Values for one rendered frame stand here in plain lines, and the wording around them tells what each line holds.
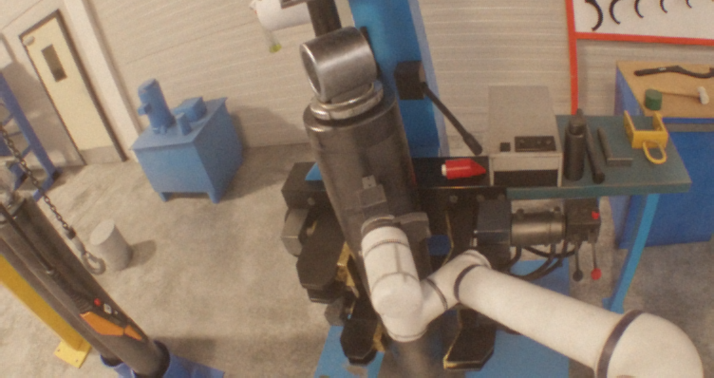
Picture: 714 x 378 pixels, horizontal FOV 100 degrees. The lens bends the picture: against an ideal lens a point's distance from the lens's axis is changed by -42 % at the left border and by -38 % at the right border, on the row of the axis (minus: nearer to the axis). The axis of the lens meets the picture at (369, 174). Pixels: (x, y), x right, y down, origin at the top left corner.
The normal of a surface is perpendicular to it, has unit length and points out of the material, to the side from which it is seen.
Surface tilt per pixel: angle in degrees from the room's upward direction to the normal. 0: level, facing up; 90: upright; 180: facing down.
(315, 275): 0
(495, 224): 0
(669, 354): 15
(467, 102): 90
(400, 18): 90
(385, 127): 90
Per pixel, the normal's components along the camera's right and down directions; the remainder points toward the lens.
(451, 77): -0.22, 0.64
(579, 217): -0.22, -0.77
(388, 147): 0.64, 0.35
